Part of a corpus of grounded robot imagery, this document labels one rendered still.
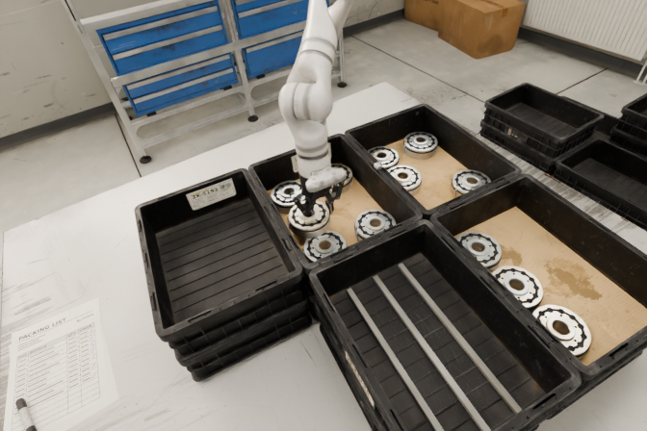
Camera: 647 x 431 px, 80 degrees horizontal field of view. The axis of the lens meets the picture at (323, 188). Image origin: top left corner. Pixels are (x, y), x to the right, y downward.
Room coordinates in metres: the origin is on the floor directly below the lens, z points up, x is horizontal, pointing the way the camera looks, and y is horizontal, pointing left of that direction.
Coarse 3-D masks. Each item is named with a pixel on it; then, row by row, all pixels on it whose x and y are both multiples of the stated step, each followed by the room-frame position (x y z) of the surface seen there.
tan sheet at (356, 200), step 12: (348, 192) 0.79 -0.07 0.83; (360, 192) 0.79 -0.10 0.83; (324, 204) 0.76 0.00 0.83; (336, 204) 0.75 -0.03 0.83; (348, 204) 0.75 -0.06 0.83; (360, 204) 0.74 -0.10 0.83; (372, 204) 0.74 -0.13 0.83; (288, 216) 0.72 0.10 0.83; (336, 216) 0.70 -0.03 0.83; (348, 216) 0.70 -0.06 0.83; (336, 228) 0.66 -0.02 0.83; (348, 228) 0.66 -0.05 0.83; (300, 240) 0.64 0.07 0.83; (348, 240) 0.62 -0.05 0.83
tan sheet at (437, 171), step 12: (396, 144) 0.99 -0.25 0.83; (408, 156) 0.92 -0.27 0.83; (444, 156) 0.91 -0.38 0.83; (420, 168) 0.86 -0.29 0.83; (432, 168) 0.85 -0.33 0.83; (444, 168) 0.85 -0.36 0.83; (456, 168) 0.84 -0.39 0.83; (432, 180) 0.80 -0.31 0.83; (444, 180) 0.80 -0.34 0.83; (420, 192) 0.76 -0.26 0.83; (432, 192) 0.75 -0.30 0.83; (444, 192) 0.75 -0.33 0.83; (432, 204) 0.71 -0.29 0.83
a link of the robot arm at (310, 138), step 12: (288, 84) 0.69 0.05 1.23; (288, 96) 0.66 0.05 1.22; (288, 108) 0.65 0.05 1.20; (288, 120) 0.66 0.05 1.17; (300, 120) 0.68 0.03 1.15; (312, 120) 0.70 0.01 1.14; (300, 132) 0.66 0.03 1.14; (312, 132) 0.66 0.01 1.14; (324, 132) 0.66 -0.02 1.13; (300, 144) 0.65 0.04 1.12; (312, 144) 0.64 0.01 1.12; (324, 144) 0.66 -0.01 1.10; (300, 156) 0.65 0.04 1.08; (312, 156) 0.64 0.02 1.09
